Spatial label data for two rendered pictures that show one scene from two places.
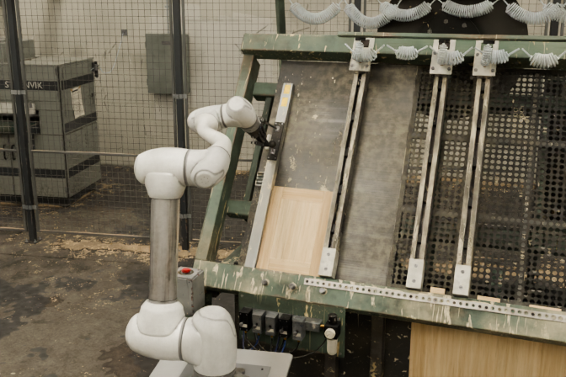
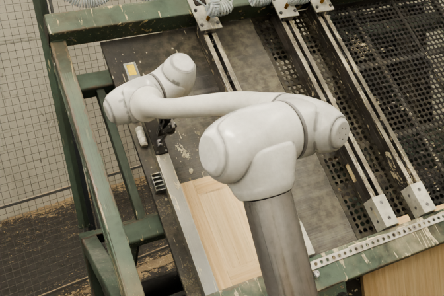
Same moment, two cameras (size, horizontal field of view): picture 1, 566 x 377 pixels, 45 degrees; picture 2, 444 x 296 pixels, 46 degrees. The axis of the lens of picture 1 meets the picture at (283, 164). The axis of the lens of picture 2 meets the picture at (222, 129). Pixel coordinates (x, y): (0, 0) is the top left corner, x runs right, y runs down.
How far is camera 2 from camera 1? 2.02 m
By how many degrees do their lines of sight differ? 41
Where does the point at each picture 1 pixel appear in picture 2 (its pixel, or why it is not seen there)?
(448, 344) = (394, 275)
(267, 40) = (81, 18)
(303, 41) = (129, 11)
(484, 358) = (423, 271)
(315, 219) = not seen: hidden behind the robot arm
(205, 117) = (148, 91)
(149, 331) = not seen: outside the picture
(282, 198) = (198, 193)
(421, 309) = (408, 242)
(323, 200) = not seen: hidden behind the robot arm
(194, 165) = (315, 116)
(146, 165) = (251, 139)
